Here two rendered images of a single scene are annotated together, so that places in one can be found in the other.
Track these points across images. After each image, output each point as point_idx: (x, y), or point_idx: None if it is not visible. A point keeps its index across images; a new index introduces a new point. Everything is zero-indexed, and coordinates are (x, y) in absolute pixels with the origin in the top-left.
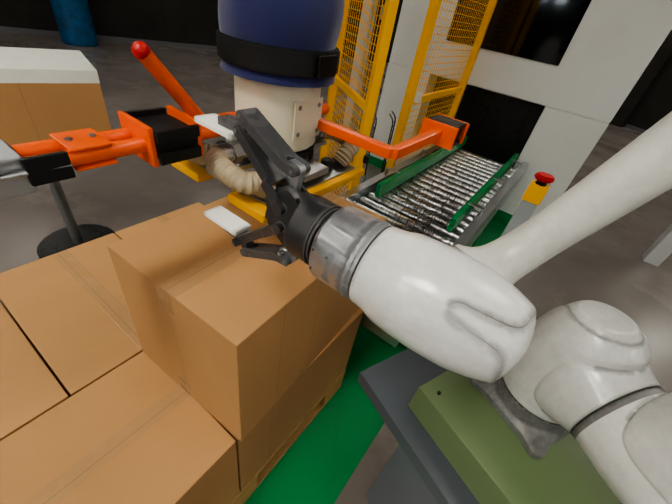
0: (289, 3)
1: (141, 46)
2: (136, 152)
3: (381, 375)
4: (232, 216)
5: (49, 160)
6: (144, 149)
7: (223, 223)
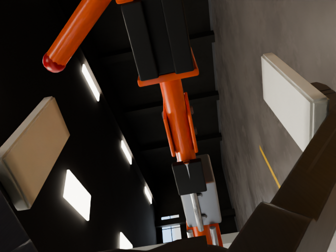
0: None
1: (47, 68)
2: (177, 91)
3: None
4: (281, 86)
5: (180, 179)
6: (172, 81)
7: (287, 128)
